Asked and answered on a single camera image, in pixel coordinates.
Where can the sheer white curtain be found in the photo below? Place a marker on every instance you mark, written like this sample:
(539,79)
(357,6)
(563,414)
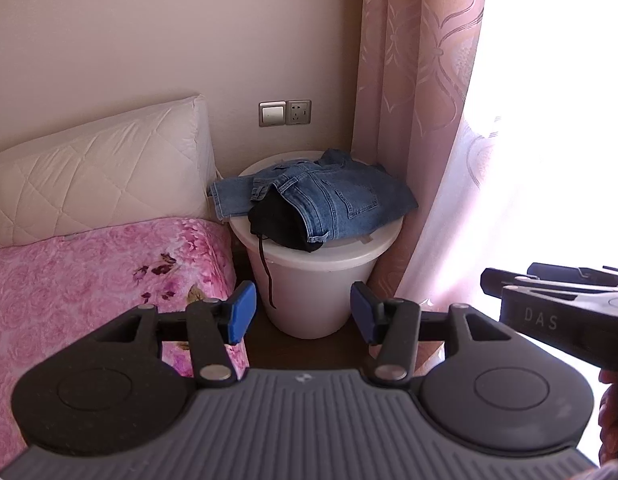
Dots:
(489,210)

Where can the black garment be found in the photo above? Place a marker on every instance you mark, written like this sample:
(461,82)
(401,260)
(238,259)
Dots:
(276,220)

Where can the wall light switch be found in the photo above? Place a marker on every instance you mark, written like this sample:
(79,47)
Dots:
(272,114)

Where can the white quilted pillow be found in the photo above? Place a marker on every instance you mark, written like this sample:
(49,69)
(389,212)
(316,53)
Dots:
(89,175)

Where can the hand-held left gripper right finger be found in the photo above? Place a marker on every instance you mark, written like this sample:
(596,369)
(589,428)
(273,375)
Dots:
(361,310)

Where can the pink patterned curtain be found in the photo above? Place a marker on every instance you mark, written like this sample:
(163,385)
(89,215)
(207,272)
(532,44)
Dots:
(414,60)

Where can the white lidded bucket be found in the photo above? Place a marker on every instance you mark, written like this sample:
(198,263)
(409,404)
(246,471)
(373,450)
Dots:
(319,285)

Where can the wall power socket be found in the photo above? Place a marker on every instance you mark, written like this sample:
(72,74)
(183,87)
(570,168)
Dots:
(299,112)

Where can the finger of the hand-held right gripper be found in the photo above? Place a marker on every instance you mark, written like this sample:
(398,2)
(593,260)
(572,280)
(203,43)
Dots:
(494,280)
(554,270)

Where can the pink floral blanket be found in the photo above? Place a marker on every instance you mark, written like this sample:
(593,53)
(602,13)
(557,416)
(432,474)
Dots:
(64,300)

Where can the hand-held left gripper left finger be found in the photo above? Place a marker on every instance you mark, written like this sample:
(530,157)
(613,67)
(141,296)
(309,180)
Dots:
(241,310)

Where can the blue denim jeans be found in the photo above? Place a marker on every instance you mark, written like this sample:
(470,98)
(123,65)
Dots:
(339,200)

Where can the person's right hand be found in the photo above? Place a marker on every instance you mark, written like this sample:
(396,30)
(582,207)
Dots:
(616,420)

